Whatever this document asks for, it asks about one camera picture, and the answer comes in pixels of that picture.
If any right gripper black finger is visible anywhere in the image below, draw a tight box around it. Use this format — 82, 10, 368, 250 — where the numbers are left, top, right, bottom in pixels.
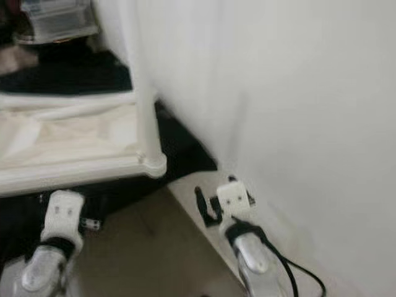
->
194, 186, 214, 226

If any white plastic children table top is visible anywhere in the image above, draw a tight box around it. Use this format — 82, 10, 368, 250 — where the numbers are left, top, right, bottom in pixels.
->
0, 90, 168, 197

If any black tablecloth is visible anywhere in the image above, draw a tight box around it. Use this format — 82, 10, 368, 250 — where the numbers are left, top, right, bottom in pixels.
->
0, 49, 218, 273

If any black round bowl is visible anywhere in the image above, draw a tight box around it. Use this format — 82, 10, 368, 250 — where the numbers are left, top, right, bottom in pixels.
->
12, 25, 100, 62

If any beige woven mat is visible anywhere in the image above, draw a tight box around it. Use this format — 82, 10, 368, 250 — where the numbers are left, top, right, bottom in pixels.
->
0, 45, 38, 76

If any clear plastic storage box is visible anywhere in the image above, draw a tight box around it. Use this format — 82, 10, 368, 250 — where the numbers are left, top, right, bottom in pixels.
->
20, 0, 100, 44

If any black bag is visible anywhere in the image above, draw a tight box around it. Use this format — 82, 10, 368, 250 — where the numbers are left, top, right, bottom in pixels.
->
0, 0, 25, 44

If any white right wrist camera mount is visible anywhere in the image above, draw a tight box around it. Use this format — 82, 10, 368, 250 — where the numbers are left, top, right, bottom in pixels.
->
215, 178, 254, 226

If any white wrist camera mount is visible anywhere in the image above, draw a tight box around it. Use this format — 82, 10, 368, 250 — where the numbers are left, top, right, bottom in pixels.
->
215, 178, 254, 226
40, 189, 86, 239

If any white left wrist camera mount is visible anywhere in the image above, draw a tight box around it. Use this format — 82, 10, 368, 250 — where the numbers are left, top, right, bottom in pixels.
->
40, 189, 86, 239

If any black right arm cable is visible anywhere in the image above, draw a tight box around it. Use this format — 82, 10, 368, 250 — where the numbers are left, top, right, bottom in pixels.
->
247, 223, 327, 297

